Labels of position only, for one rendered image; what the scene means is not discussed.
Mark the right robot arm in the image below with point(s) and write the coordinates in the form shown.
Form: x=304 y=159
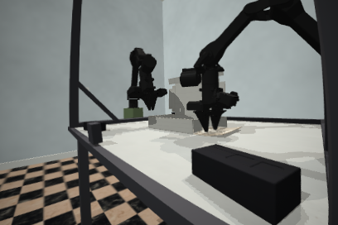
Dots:
x=286 y=12

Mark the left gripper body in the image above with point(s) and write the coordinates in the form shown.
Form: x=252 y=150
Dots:
x=146 y=87

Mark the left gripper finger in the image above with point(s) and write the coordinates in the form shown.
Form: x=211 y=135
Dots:
x=153 y=100
x=146 y=98

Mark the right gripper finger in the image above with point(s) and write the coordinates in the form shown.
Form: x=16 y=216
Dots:
x=215 y=118
x=204 y=118

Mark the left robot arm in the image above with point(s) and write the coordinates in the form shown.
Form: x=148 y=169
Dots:
x=147 y=66

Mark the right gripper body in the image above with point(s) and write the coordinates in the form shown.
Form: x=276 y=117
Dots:
x=207 y=95

